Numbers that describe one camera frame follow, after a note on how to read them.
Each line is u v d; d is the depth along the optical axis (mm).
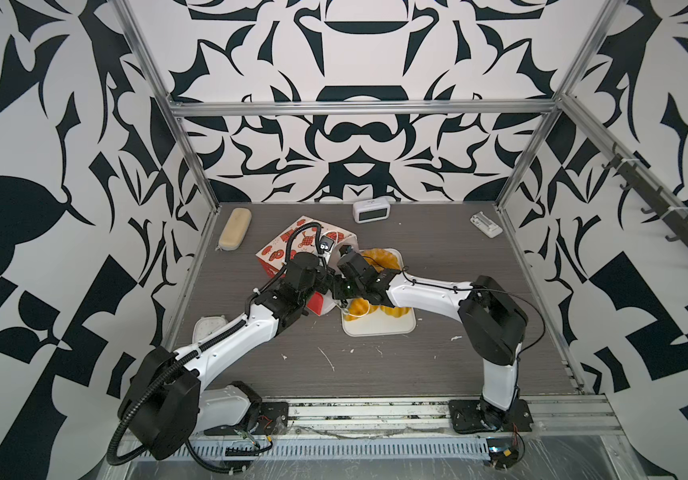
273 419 739
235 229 1088
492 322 493
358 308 890
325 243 702
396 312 892
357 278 699
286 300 613
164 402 402
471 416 744
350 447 712
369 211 1098
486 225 1122
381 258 1002
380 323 905
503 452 710
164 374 401
